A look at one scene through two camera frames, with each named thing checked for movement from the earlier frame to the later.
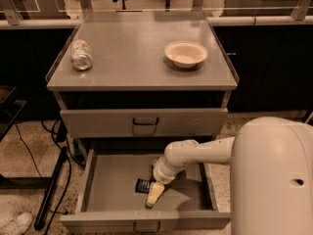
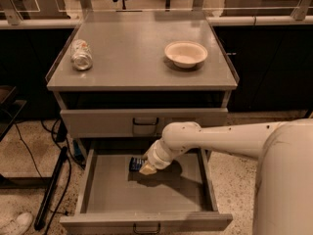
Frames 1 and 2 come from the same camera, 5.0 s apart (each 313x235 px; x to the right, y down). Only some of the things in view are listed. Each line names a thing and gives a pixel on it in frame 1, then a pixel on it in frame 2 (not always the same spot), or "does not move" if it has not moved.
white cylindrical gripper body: [161, 175] → [158, 161]
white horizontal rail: [296, 19] does not move
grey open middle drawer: [108, 196] does not move
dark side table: [9, 110] does not move
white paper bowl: [186, 54] does not move
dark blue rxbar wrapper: [142, 186] → [135, 164]
